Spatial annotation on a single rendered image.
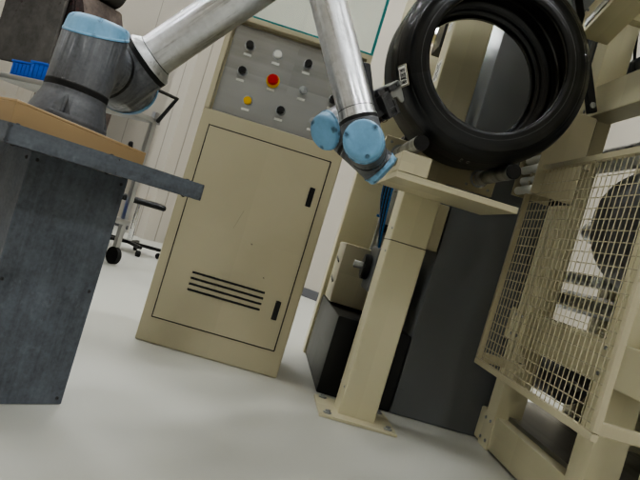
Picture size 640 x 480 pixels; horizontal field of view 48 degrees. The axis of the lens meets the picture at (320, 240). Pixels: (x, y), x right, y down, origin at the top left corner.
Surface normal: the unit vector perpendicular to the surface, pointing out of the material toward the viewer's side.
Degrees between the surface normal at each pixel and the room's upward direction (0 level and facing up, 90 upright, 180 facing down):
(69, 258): 90
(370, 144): 91
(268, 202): 90
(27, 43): 90
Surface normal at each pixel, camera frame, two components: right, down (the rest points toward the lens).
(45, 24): -0.43, -0.13
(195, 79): 0.74, 0.22
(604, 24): -0.25, 0.92
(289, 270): 0.07, 0.03
